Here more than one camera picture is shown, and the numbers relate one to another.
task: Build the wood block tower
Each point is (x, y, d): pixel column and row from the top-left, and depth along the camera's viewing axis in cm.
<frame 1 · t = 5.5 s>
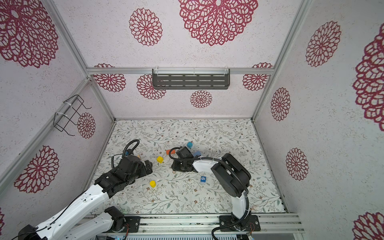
left hand: (145, 169, 80), fingers open
right hand: (171, 165, 92), fingers open
yellow wooden cube: (160, 159, 98), point 2 cm above the table
yellow wooden cylinder: (153, 183, 87), point 2 cm above the table

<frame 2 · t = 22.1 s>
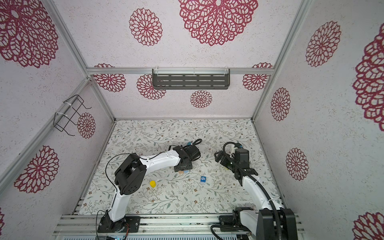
left hand: (184, 168, 93), fingers open
right hand: (220, 155, 86), fingers open
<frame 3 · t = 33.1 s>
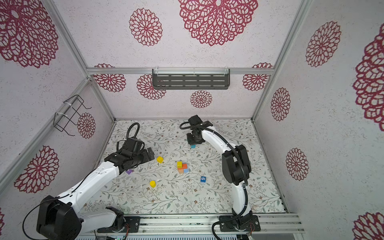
left hand: (146, 158, 84), fingers open
right hand: (191, 139, 94), fingers open
orange wooden block: (184, 165, 94), point 3 cm above the table
yellow cube on tower: (179, 164, 95), point 3 cm above the table
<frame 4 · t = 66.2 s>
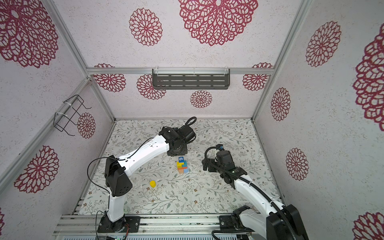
left hand: (179, 153, 83), fingers open
right hand: (209, 159, 85), fingers open
yellow wooden cube: (179, 164, 91), point 6 cm above the table
teal wooden block: (185, 164, 91), point 6 cm above the table
blue number block: (181, 159, 88), point 10 cm above the table
the other named things where they were.

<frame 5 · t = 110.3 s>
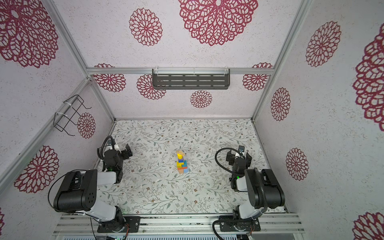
left hand: (120, 149, 93), fingers open
right hand: (240, 150, 91), fingers open
yellow wooden cylinder: (180, 156, 84), point 15 cm above the table
natural wood triangle block: (180, 152, 105), on the table
the other named things where they were.

